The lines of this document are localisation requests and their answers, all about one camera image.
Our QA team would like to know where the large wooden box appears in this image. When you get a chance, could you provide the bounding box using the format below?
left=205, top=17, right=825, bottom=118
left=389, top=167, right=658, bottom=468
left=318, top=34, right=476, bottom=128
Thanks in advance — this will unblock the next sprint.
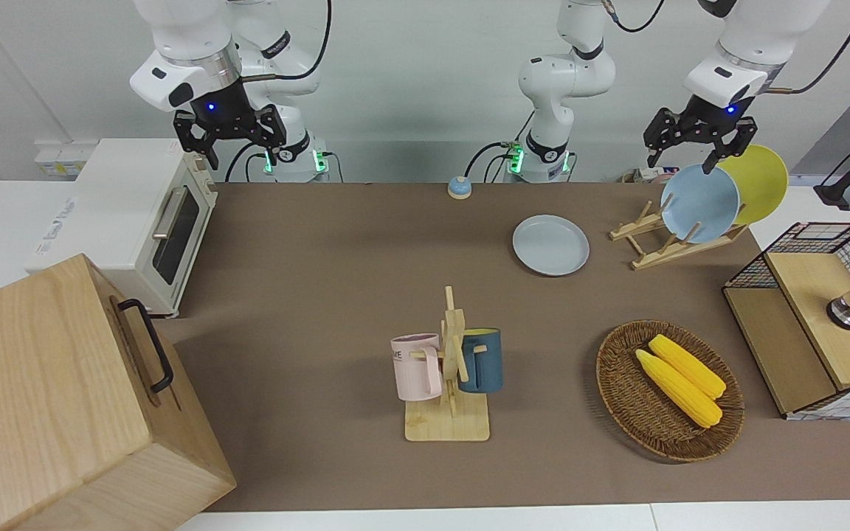
left=0, top=253, right=238, bottom=531

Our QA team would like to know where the small pinkish white object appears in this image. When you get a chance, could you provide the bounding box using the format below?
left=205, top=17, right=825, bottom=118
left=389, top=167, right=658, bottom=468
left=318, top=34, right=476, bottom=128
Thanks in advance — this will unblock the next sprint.
left=621, top=168, right=675, bottom=185

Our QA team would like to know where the gray plate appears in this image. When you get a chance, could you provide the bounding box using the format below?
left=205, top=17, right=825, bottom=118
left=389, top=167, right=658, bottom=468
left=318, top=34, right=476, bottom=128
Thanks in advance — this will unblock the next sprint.
left=511, top=214, right=590, bottom=277

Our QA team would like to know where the wooden mug rack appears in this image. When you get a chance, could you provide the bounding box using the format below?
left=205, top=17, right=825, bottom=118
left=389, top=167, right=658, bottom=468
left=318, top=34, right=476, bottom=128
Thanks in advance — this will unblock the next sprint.
left=404, top=285, right=491, bottom=443

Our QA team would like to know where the pink mug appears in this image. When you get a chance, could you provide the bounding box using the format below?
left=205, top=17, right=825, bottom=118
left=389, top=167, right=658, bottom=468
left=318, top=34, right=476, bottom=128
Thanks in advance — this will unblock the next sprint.
left=390, top=333, right=444, bottom=403

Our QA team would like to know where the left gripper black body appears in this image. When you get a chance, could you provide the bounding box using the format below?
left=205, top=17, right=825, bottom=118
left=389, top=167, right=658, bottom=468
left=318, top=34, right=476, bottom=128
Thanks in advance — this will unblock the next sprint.
left=680, top=96, right=754, bottom=141

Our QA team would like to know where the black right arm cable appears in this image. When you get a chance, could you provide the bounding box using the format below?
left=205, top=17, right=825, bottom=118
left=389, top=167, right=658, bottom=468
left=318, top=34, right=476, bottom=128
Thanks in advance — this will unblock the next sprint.
left=241, top=0, right=334, bottom=82

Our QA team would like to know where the black box handle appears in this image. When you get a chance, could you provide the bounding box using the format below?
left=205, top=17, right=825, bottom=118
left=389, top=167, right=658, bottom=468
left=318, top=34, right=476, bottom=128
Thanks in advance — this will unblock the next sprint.
left=117, top=298, right=175, bottom=394

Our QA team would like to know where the wire mesh wooden shelf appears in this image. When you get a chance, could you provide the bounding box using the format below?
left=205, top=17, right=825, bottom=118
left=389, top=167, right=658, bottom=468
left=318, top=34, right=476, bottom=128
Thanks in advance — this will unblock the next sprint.
left=722, top=221, right=850, bottom=421

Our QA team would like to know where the yellow plate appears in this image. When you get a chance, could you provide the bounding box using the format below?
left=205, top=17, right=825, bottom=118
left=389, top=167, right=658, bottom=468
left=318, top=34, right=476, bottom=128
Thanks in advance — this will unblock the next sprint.
left=716, top=144, right=789, bottom=226

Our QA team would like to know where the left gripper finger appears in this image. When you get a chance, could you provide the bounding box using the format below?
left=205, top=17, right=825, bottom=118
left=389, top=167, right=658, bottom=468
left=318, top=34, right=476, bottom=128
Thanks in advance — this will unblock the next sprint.
left=702, top=119, right=758, bottom=176
left=643, top=107, right=691, bottom=168

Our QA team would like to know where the white toaster oven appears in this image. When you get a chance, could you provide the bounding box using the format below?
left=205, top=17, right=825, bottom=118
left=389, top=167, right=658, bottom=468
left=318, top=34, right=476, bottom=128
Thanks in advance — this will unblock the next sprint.
left=24, top=138, right=219, bottom=318

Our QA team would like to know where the brown table mat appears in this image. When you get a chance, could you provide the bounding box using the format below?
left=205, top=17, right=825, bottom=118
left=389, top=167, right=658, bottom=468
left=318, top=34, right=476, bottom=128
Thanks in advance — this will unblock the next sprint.
left=152, top=181, right=850, bottom=513

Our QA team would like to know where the wooden plate rack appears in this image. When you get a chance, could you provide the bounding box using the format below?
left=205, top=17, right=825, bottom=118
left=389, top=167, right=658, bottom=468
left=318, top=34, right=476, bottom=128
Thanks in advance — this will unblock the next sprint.
left=609, top=199, right=750, bottom=271

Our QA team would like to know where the dark blue mug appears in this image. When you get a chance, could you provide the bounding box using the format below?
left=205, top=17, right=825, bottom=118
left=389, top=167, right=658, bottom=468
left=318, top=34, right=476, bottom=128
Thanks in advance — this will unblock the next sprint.
left=458, top=328, right=504, bottom=394

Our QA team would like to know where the brown wicker basket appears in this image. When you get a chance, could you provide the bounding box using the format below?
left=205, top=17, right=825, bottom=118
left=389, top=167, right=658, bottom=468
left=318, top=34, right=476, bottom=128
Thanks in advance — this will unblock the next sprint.
left=596, top=319, right=745, bottom=463

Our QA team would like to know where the yellow corn cob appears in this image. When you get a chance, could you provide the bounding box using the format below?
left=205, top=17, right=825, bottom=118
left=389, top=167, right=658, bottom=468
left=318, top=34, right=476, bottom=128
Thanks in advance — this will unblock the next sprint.
left=635, top=349, right=723, bottom=428
left=648, top=334, right=728, bottom=400

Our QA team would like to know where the silver oven door handle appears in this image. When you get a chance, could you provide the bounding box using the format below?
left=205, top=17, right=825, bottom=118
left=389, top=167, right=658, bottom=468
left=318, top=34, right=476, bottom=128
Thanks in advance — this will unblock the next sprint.
left=152, top=186, right=190, bottom=240

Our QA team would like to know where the light blue plate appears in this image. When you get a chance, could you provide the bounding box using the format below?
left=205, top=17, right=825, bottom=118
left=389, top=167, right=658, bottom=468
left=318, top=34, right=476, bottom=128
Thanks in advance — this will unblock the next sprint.
left=660, top=164, right=742, bottom=245

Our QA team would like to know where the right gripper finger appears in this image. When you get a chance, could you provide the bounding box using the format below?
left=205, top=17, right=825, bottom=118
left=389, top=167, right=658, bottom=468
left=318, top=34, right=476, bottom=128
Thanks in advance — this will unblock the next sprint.
left=252, top=105, right=286, bottom=167
left=174, top=111, right=219, bottom=170

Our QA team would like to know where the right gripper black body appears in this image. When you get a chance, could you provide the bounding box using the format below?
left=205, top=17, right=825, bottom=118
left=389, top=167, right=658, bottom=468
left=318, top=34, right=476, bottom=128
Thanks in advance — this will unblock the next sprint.
left=190, top=80, right=263, bottom=141

